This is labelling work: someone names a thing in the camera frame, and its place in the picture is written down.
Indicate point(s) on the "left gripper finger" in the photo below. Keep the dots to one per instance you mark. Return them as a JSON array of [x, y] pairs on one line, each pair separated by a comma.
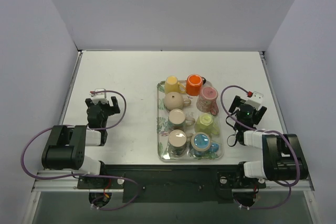
[[114, 108], [88, 102]]

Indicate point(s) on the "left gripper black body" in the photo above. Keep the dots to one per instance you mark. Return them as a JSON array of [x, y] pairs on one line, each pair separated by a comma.
[[113, 108]]

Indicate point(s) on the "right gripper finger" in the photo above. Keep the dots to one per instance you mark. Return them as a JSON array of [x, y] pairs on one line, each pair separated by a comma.
[[235, 104], [258, 114]]

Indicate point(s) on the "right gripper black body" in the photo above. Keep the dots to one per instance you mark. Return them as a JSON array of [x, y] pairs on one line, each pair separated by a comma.
[[260, 112]]

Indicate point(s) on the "pink floral mug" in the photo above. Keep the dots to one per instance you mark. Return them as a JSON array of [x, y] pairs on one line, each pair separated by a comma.
[[207, 100]]

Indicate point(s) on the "light green octagonal mug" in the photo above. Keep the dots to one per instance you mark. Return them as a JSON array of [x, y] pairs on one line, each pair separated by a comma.
[[206, 123]]

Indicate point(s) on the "orange mug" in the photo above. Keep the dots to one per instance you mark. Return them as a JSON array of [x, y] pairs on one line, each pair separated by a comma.
[[194, 83]]

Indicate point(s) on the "round beige mug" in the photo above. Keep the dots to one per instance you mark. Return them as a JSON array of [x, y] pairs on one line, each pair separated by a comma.
[[174, 100]]

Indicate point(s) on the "yellow mug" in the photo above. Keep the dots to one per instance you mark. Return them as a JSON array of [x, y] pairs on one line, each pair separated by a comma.
[[172, 84]]

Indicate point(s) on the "cream leaf pattern mug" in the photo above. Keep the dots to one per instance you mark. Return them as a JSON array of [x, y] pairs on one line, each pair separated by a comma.
[[177, 120]]

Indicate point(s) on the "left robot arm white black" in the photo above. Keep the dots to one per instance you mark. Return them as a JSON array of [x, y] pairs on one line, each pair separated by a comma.
[[65, 147]]

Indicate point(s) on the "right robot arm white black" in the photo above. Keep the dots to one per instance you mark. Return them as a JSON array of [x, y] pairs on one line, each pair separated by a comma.
[[282, 157]]

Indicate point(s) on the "blue glazed mug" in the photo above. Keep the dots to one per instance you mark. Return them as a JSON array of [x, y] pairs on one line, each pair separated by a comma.
[[202, 145]]

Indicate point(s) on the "cream floral mug front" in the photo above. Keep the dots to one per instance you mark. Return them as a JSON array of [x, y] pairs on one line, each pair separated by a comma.
[[177, 141]]

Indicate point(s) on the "floral plastic tray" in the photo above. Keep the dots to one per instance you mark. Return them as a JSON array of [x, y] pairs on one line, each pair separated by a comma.
[[163, 130]]

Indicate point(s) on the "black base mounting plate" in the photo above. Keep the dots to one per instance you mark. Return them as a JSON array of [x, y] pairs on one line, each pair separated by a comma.
[[175, 183]]

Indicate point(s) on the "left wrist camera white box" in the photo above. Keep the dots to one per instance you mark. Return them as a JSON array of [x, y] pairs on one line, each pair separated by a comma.
[[99, 96]]

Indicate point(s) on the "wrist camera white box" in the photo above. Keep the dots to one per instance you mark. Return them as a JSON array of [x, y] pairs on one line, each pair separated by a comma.
[[255, 99], [99, 96]]

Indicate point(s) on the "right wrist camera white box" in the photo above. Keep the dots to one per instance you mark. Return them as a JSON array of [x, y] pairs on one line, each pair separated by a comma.
[[255, 99]]

